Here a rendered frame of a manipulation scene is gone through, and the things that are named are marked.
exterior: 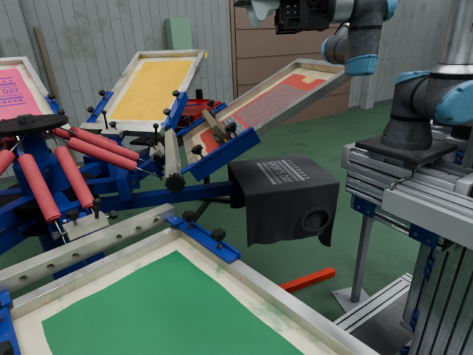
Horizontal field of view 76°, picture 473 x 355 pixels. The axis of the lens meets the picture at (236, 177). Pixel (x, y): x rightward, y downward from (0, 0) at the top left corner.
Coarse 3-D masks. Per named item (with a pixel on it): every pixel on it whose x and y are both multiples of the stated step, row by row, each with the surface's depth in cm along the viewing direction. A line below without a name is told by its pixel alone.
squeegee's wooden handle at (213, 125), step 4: (204, 112) 154; (208, 112) 157; (204, 116) 148; (208, 116) 143; (212, 116) 158; (208, 120) 138; (212, 120) 134; (208, 124) 136; (212, 124) 130; (216, 124) 128; (212, 128) 126; (216, 128) 127; (220, 128) 134; (216, 132) 127; (220, 132) 128; (220, 136) 128; (224, 136) 129
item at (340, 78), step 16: (304, 64) 157; (320, 64) 141; (272, 80) 168; (336, 80) 118; (240, 96) 169; (304, 96) 120; (320, 96) 119; (224, 112) 169; (288, 112) 119; (256, 128) 120; (272, 128) 120; (192, 144) 152; (192, 160) 129
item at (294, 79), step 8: (288, 80) 159; (296, 80) 152; (272, 88) 162; (280, 88) 155; (288, 88) 149; (264, 96) 158; (272, 96) 151; (248, 104) 162; (256, 104) 155; (264, 104) 149; (240, 112) 159; (248, 112) 152; (240, 120) 148; (200, 136) 163; (208, 136) 155
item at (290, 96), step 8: (320, 80) 134; (296, 88) 143; (304, 88) 137; (312, 88) 132; (280, 96) 145; (288, 96) 140; (296, 96) 134; (272, 104) 142; (280, 104) 137; (288, 104) 132; (256, 112) 146; (264, 112) 140; (272, 112) 134; (248, 120) 142; (256, 120) 137; (208, 144) 145; (216, 144) 139; (208, 152) 137
